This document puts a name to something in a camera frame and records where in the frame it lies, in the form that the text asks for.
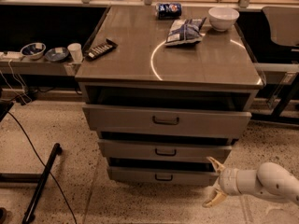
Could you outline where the black floor stand bar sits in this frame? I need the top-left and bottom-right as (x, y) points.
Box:
(21, 143), (62, 224)

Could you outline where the grey middle drawer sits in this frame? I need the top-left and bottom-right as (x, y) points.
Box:
(99, 139), (232, 163)

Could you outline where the blue soda can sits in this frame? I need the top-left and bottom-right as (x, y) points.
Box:
(155, 3), (182, 20)

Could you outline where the black chocolate bar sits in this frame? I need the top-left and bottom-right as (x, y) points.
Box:
(85, 39), (118, 61)

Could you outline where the blue white small bowl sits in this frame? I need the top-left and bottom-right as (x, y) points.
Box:
(21, 42), (46, 60)

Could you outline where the white power strip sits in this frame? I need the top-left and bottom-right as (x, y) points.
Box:
(0, 51), (22, 61)

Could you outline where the grey drawer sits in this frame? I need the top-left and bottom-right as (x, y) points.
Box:
(107, 158), (218, 186)
(82, 105), (251, 139)
(99, 139), (232, 163)

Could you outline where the grey bottom drawer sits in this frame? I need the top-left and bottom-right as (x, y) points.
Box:
(107, 158), (218, 186)

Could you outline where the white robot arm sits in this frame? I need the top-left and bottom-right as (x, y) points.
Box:
(203, 157), (299, 208)

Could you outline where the black floor cable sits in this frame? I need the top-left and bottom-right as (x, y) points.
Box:
(6, 110), (78, 224)

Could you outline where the blue white chip bag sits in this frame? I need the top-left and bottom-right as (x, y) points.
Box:
(164, 17), (206, 46)

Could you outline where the grey chair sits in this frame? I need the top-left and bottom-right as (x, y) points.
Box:
(262, 7), (299, 47)

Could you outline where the grey top drawer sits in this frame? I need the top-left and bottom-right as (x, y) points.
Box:
(82, 105), (251, 139)

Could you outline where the white paper cup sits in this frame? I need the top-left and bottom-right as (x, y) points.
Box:
(67, 43), (83, 63)

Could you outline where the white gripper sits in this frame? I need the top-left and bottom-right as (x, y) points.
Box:
(202, 156), (240, 208)

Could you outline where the grey drawer cabinet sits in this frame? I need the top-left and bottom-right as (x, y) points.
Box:
(74, 5), (263, 147)

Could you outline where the grey side shelf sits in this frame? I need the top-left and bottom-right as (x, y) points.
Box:
(0, 59), (80, 77)

